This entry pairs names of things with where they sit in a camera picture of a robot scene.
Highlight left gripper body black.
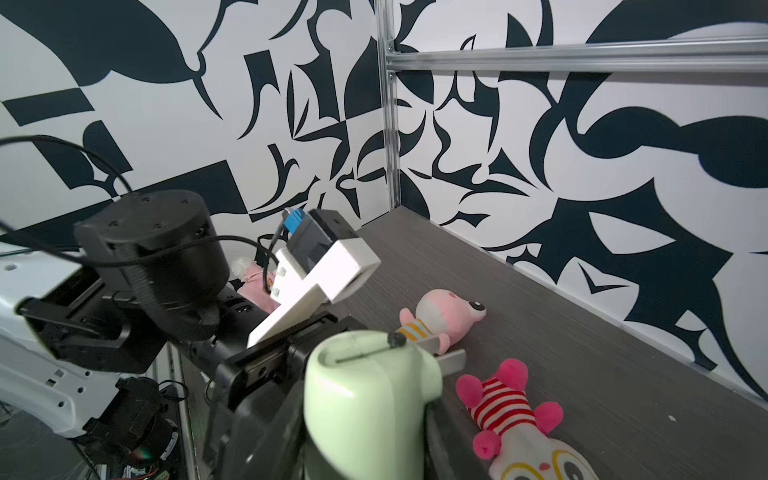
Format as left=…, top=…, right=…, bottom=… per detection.
left=204, top=312, right=365, bottom=479

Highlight pink plush striped shirt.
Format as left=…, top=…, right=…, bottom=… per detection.
left=396, top=289, right=487, bottom=355

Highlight white teddy bear pink shirt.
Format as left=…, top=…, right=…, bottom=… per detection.
left=230, top=257, right=279, bottom=314

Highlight light green flashlight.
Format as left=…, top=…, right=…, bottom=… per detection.
left=303, top=330, right=466, bottom=479

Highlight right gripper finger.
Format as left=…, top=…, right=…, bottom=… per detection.
left=424, top=399, right=489, bottom=480

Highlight white plush yellow glasses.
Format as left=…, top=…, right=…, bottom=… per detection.
left=456, top=359, right=597, bottom=480

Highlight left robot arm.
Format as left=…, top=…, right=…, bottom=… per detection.
left=1, top=190, right=379, bottom=479

